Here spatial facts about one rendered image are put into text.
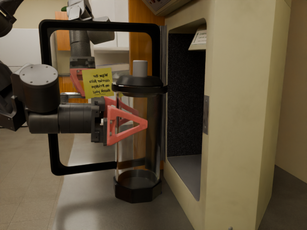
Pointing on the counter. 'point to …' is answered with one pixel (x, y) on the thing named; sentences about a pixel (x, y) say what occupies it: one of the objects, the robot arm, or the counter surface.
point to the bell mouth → (199, 39)
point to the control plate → (157, 4)
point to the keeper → (205, 114)
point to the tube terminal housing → (235, 109)
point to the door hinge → (165, 83)
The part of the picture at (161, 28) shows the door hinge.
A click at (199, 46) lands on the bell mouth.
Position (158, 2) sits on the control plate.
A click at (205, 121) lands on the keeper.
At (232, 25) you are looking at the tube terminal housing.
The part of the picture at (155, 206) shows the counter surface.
